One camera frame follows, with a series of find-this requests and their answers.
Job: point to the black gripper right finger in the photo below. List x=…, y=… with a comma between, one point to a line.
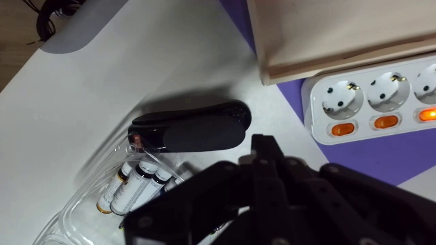
x=344, y=208

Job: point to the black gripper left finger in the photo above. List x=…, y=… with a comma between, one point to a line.
x=204, y=204

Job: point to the black stapler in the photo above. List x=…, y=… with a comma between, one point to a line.
x=194, y=130

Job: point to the white tube orange base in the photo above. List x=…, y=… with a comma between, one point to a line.
x=177, y=178
x=130, y=188
x=110, y=192
x=151, y=188

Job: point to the purple mat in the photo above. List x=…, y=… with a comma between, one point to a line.
x=362, y=158

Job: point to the white power strip orange switches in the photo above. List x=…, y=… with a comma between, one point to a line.
x=317, y=130

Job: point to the clear plastic container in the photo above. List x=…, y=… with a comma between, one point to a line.
x=68, y=222

